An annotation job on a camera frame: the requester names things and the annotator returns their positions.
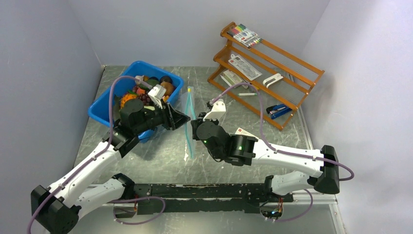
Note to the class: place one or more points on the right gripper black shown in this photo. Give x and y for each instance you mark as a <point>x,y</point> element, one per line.
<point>195,123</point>

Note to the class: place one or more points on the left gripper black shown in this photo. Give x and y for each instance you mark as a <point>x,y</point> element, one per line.
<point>172,118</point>

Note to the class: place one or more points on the clear zip top bag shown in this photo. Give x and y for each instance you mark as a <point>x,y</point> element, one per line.
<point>187,107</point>

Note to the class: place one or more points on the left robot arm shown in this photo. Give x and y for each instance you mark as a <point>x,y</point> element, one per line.
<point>60,206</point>

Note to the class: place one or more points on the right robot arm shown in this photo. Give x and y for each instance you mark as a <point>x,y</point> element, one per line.
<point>315,169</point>

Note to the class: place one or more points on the purple grapes bunch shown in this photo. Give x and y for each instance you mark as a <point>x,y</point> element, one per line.
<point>143,95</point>

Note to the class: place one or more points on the dark plum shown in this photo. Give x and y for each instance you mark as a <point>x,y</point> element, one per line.
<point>166,79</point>

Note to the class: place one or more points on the orange carrot flower toy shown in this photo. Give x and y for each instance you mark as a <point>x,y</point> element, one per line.
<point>127,97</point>

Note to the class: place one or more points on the garlic bulb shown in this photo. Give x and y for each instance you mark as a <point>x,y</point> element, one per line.
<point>139,79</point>

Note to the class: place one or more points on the green white box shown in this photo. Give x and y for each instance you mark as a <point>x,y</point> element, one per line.
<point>231,78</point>

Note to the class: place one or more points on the blue plastic bin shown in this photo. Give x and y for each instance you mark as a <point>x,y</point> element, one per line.
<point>99,109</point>

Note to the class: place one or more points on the green capped white marker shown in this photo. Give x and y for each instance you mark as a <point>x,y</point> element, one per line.
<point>247,94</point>

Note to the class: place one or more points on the packaged item in blister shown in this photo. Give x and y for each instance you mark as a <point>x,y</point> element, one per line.
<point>244,67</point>

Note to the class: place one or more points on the blue stapler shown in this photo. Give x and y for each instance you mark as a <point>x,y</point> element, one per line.
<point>276,111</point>

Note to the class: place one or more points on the orange wooden shelf rack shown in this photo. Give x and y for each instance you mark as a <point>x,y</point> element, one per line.
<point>299,79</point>

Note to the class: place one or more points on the white stapler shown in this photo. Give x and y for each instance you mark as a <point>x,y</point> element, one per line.
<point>272,80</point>

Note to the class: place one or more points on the pack of coloured markers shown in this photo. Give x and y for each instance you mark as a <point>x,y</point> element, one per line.
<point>245,36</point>

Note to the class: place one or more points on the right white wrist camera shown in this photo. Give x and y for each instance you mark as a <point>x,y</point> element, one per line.
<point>216,110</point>

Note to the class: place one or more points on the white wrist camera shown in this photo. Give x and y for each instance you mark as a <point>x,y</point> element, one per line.
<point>156,95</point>
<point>216,110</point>

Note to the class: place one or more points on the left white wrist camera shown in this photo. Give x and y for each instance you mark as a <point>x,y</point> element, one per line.
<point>156,95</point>

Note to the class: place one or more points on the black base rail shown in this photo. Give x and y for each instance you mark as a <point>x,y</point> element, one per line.
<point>189,198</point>

